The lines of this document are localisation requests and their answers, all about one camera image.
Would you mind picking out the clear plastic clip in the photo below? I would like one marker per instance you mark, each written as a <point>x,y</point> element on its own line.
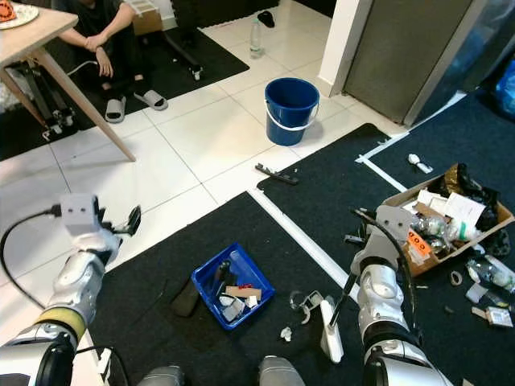
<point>306,303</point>

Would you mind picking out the blue plastic bag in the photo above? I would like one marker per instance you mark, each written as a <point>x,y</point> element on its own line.
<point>507,88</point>

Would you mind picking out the brown cardboard piece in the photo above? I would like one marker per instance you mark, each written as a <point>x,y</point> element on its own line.
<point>241,292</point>

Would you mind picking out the black floor mat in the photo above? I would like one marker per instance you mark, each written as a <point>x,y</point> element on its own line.
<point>330,185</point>
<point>475,129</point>
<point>161,241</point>
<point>201,56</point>

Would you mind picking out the seated person in black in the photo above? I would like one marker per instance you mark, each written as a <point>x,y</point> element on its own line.
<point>105,12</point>

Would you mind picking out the long white floor strip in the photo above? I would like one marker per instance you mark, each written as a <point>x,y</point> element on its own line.
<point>298,237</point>

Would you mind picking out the clear plastic bottle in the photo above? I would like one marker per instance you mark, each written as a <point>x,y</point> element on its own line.
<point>491,273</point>

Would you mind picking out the small white plastic object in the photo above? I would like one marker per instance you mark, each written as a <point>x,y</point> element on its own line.
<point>416,160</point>

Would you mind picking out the small tape roll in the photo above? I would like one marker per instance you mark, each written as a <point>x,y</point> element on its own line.
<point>451,278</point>

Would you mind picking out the grey right robot leg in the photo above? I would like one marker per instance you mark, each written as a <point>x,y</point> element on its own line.
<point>286,374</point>

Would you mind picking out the grey metal door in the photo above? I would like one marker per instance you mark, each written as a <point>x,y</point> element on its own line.
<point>402,48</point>

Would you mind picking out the white floor tape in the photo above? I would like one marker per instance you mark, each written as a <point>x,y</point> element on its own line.
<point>378,170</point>

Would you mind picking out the light wooden table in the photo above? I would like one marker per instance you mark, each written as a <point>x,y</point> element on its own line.
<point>32,32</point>

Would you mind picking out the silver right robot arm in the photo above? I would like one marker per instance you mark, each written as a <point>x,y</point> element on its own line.
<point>378,297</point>

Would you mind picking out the grey slide slipper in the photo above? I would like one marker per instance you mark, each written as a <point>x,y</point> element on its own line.
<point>150,100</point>
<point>115,110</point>

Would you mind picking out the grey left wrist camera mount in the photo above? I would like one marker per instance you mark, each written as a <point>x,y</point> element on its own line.
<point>80,213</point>

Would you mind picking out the blue plastic bucket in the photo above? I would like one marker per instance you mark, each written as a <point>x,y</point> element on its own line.
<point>290,108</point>

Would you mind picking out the grey flat bar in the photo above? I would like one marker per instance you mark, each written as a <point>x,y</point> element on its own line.
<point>278,174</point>

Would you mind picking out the white plate with food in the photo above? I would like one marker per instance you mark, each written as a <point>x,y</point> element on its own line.
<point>28,16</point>

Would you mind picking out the brown cardboard box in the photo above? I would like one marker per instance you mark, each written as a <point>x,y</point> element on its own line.
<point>421,241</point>

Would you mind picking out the small white box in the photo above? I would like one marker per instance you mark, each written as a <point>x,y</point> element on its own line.
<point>500,317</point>

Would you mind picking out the upright clear water bottle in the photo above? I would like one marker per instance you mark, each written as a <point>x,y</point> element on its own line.
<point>256,40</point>

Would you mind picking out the crumpled clear plastic wrap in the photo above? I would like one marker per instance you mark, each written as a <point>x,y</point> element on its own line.
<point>233,308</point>

